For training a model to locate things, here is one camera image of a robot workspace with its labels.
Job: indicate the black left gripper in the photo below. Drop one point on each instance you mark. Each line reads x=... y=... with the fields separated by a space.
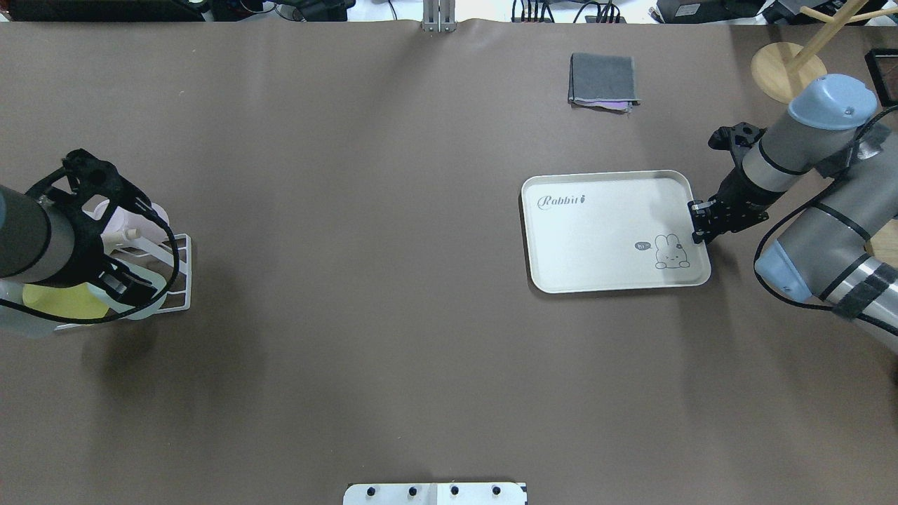
x=88 y=247

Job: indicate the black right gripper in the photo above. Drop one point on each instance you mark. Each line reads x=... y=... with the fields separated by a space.
x=738 y=193

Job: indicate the cream rabbit tray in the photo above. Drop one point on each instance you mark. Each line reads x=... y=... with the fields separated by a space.
x=611 y=231

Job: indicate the green plastic cup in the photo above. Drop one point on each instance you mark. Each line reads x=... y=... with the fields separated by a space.
x=158 y=282

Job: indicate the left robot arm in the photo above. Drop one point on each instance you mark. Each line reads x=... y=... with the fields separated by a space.
x=23 y=229

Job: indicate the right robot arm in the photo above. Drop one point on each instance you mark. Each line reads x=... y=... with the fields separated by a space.
x=817 y=250

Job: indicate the yellow plastic cup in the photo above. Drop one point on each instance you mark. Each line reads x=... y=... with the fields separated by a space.
x=76 y=302

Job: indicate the grey blue plastic cup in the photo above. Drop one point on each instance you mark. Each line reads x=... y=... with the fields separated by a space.
x=18 y=323

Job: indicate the black framed glass tray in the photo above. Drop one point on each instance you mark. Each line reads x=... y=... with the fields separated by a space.
x=882 y=66

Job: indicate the folded grey cloth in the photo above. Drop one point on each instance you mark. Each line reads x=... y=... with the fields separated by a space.
x=603 y=82

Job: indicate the wooden mug tree stand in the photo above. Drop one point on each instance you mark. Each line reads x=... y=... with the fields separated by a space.
x=783 y=69

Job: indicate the white wire cup rack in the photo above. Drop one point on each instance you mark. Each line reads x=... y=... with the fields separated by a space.
x=147 y=249

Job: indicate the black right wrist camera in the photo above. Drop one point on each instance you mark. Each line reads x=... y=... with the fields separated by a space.
x=737 y=140

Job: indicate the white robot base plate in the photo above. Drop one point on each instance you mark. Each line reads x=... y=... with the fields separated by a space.
x=437 y=493

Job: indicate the aluminium frame post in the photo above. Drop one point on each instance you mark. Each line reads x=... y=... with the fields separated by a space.
x=439 y=16

